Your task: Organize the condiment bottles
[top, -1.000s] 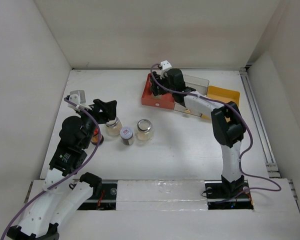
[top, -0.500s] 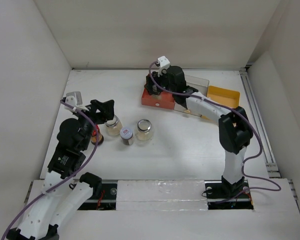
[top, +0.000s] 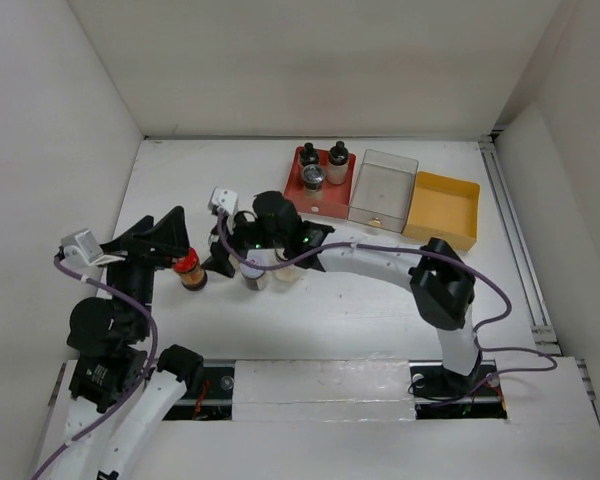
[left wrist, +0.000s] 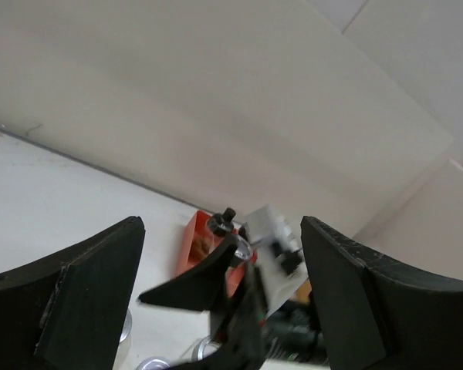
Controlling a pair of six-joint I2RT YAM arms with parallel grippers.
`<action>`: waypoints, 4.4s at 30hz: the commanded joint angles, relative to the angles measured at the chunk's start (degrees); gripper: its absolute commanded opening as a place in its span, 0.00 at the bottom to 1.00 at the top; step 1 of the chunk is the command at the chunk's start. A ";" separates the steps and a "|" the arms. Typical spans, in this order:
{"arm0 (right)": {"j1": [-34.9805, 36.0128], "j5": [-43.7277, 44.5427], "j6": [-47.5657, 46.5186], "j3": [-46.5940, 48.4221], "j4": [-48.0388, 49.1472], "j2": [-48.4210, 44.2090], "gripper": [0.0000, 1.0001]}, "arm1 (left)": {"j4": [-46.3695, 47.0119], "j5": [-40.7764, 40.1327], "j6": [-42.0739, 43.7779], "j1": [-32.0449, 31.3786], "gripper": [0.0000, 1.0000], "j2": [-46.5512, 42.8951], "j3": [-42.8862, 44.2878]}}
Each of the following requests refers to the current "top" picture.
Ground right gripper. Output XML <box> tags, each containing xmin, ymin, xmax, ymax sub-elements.
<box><xmin>201</xmin><ymin>205</ymin><xmax>288</xmax><ymax>276</ymax></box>

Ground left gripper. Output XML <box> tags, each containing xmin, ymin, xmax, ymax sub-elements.
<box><xmin>98</xmin><ymin>203</ymin><xmax>190</xmax><ymax>335</ymax></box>

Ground white-lid spice jar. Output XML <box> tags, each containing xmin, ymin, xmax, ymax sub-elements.
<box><xmin>240</xmin><ymin>259</ymin><xmax>268</xmax><ymax>291</ymax></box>

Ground glass jar steel rim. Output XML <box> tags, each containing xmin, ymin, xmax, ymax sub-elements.
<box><xmin>272</xmin><ymin>264</ymin><xmax>304</xmax><ymax>284</ymax></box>

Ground red-lid chili sauce jar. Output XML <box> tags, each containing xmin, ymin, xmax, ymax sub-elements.
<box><xmin>172</xmin><ymin>247</ymin><xmax>208</xmax><ymax>291</ymax></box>

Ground black-top grinder with grains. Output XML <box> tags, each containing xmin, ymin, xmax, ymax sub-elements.
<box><xmin>301</xmin><ymin>164</ymin><xmax>326</xmax><ymax>196</ymax></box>

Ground black-cap bottle orange label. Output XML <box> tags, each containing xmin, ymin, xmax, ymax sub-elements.
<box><xmin>298</xmin><ymin>142</ymin><xmax>320</xmax><ymax>169</ymax></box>

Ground small black-cap cruet bottle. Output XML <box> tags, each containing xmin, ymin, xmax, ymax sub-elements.
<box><xmin>327</xmin><ymin>140</ymin><xmax>350</xmax><ymax>185</ymax></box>

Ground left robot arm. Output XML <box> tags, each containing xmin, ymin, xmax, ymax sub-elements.
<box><xmin>50</xmin><ymin>206</ymin><xmax>235</xmax><ymax>479</ymax></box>

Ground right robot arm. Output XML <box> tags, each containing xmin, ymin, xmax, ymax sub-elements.
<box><xmin>223</xmin><ymin>191</ymin><xmax>482</xmax><ymax>397</ymax></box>

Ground red open box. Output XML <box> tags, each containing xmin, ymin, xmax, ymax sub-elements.
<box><xmin>283</xmin><ymin>146</ymin><xmax>356</xmax><ymax>219</ymax></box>

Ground clear plastic drawer box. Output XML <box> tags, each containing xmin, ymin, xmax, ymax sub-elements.
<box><xmin>347</xmin><ymin>149</ymin><xmax>419</xmax><ymax>233</ymax></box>

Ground yellow open box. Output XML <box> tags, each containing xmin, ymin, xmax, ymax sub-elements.
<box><xmin>402</xmin><ymin>171</ymin><xmax>481</xmax><ymax>252</ymax></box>

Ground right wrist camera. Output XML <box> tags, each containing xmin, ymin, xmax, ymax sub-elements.
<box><xmin>208</xmin><ymin>187</ymin><xmax>239</xmax><ymax>216</ymax></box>

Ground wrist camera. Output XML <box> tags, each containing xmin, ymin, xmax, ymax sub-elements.
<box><xmin>208</xmin><ymin>187</ymin><xmax>239</xmax><ymax>216</ymax></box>
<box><xmin>60</xmin><ymin>228</ymin><xmax>104</xmax><ymax>268</ymax></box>

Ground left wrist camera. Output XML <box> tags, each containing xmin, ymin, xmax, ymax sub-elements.
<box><xmin>60</xmin><ymin>228</ymin><xmax>104</xmax><ymax>268</ymax></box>

